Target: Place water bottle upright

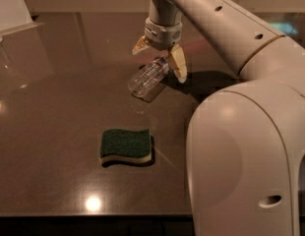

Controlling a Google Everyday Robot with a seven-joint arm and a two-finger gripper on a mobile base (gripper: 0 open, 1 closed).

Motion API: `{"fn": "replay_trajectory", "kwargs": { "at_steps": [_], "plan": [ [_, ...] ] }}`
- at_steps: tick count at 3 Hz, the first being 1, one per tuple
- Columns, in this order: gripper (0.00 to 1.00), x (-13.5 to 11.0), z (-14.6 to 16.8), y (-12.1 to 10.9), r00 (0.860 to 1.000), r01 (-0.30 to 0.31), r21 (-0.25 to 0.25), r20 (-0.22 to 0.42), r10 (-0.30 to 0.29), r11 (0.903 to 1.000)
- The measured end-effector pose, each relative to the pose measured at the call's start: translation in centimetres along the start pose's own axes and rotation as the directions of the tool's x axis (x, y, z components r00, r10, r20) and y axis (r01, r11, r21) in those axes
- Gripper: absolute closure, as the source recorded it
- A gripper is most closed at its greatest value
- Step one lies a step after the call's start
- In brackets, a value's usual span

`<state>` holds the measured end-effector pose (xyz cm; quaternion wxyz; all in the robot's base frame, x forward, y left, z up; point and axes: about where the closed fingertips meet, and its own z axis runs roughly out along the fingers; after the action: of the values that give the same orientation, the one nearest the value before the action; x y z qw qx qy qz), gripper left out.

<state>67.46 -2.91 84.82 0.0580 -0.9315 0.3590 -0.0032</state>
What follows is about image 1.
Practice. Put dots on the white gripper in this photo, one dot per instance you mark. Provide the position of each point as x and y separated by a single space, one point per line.
162 35

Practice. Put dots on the clear plastic water bottle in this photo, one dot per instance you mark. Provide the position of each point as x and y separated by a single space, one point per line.
144 81

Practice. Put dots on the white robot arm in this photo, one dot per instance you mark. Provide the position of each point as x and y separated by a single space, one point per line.
245 143

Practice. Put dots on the green and yellow sponge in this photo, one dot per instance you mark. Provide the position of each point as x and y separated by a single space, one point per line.
126 146

